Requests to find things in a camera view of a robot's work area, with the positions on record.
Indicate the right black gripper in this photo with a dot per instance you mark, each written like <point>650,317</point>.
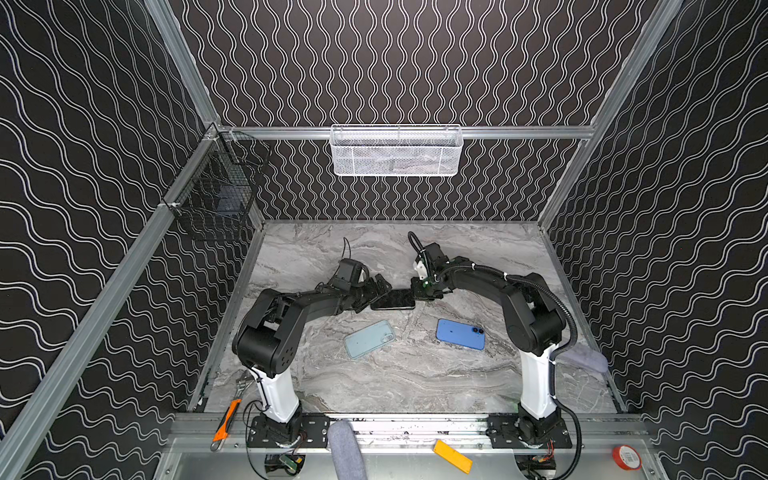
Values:
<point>425,285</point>

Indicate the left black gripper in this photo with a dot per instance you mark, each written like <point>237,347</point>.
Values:
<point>369,291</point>

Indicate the black phone case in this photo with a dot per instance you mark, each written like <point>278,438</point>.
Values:
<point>393,306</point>

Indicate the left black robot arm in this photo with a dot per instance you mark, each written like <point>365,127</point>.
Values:
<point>270,333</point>

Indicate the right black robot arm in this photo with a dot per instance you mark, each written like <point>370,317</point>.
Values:
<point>536,321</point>

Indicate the blue phone case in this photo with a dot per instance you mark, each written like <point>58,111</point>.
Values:
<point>461,334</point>

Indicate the light green phone case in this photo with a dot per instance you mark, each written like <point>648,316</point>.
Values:
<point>369,339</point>

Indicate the grey cloth roll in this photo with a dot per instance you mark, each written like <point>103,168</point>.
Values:
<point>345,452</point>

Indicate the yellow block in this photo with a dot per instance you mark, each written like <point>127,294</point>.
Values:
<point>453,457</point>

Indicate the purple grey cloth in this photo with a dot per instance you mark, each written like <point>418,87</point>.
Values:
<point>583,356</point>

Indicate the red tape roll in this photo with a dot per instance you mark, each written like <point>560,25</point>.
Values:
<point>627,458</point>

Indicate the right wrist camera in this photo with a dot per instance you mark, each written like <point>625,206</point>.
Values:
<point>420,266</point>

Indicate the white wire basket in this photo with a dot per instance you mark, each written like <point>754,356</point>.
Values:
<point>390,150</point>

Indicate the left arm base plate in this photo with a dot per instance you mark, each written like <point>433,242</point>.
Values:
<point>303,429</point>

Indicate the orange handled wrench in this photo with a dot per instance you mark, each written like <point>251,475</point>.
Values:
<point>222,433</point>

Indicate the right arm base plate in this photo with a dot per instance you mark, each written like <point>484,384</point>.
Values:
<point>512,431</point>

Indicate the black wire basket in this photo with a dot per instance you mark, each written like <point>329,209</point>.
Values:
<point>219,203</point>

